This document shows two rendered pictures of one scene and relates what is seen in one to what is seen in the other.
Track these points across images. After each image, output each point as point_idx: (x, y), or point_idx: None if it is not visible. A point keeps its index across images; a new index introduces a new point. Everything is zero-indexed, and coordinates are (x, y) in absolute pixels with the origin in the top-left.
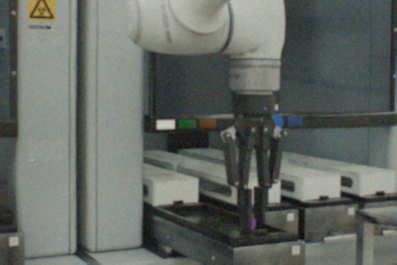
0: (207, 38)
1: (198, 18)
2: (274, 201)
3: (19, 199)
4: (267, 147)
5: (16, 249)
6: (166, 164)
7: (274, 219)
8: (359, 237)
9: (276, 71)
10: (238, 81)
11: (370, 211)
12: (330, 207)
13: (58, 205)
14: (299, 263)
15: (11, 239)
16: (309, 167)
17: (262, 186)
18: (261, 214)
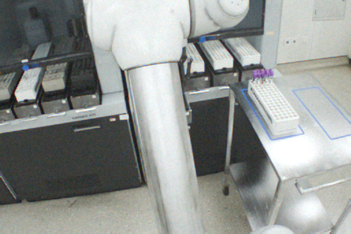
0: None
1: None
2: (201, 71)
3: (99, 76)
4: (182, 66)
5: (95, 99)
6: None
7: (199, 80)
8: (229, 94)
9: (183, 40)
10: None
11: (233, 86)
12: (225, 74)
13: (113, 76)
14: (189, 117)
15: (92, 96)
16: (230, 43)
17: (182, 79)
18: (182, 90)
